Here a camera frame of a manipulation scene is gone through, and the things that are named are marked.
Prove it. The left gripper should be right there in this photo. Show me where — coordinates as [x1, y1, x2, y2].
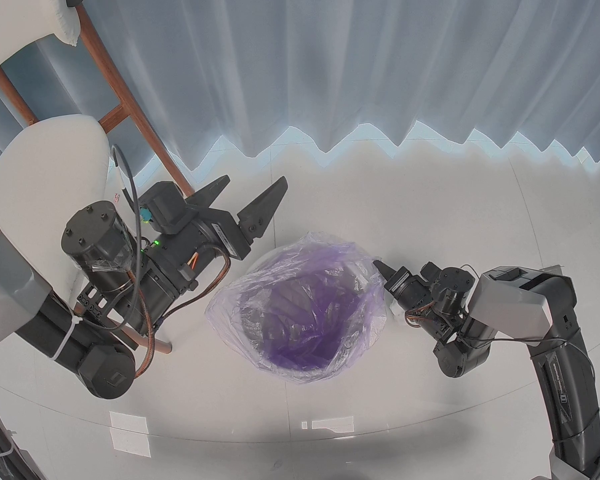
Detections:
[145, 173, 289, 299]

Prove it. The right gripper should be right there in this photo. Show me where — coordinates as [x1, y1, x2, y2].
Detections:
[385, 266, 432, 313]

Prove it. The purple plastic bag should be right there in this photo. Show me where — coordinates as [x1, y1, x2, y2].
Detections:
[205, 232, 387, 385]

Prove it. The pale blue curtain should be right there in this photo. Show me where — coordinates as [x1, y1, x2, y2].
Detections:
[0, 0, 600, 179]

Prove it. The white cushioned wooden chair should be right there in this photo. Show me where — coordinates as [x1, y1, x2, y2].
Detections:
[0, 0, 196, 356]

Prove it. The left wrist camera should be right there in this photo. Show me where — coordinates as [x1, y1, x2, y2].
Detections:
[139, 181, 193, 235]

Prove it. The black cable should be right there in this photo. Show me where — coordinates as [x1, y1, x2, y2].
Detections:
[77, 144, 153, 331]

